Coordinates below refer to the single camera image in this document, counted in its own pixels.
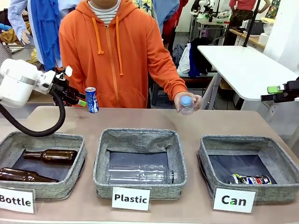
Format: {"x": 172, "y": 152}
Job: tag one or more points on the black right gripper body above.
{"x": 292, "y": 89}

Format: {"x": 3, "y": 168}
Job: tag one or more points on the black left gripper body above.
{"x": 61, "y": 89}

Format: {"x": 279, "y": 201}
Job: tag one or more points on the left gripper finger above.
{"x": 80, "y": 102}
{"x": 78, "y": 94}

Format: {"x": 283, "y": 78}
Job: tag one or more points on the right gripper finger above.
{"x": 272, "y": 97}
{"x": 273, "y": 89}

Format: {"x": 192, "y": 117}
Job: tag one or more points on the brown glass bottle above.
{"x": 56, "y": 156}
{"x": 21, "y": 176}

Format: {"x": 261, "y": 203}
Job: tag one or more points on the crushed soda can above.
{"x": 251, "y": 179}

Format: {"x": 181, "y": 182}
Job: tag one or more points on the clear bottle with blue cap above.
{"x": 186, "y": 106}

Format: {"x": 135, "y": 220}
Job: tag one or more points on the clear plastic bottle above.
{"x": 137, "y": 173}

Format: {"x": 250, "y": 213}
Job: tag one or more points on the person's left forearm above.
{"x": 168, "y": 74}

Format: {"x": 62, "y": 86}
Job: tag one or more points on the person's right forearm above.
{"x": 70, "y": 77}

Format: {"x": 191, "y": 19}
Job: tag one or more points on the blue soda can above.
{"x": 92, "y": 101}

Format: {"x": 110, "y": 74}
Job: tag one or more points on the grey basket behind Plastic sign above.
{"x": 140, "y": 140}

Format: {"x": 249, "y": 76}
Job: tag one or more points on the grey basket behind Bottle sign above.
{"x": 46, "y": 189}

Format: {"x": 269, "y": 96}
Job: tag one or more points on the grey basket behind Can sign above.
{"x": 275, "y": 191}

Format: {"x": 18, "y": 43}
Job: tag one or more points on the white Can sign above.
{"x": 233, "y": 200}

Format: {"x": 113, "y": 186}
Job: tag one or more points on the person's left hand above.
{"x": 197, "y": 101}

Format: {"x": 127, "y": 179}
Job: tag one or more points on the white background table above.
{"x": 238, "y": 63}

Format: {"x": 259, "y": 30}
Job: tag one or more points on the person in orange hoodie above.
{"x": 107, "y": 58}

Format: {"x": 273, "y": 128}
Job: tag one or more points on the blue hanging garment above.
{"x": 45, "y": 30}

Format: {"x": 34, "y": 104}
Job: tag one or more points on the black stand pole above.
{"x": 251, "y": 23}

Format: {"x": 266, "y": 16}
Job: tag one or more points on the mannequin in light blue shirt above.
{"x": 18, "y": 21}

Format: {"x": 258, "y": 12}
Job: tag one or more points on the person in red shirt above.
{"x": 241, "y": 14}

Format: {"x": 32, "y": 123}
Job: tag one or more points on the white plastic bag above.
{"x": 184, "y": 60}

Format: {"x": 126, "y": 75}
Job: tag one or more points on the white Plastic sign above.
{"x": 130, "y": 198}

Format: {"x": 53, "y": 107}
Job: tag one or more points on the white Bottle sign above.
{"x": 16, "y": 200}

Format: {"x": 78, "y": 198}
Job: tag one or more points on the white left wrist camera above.
{"x": 67, "y": 71}

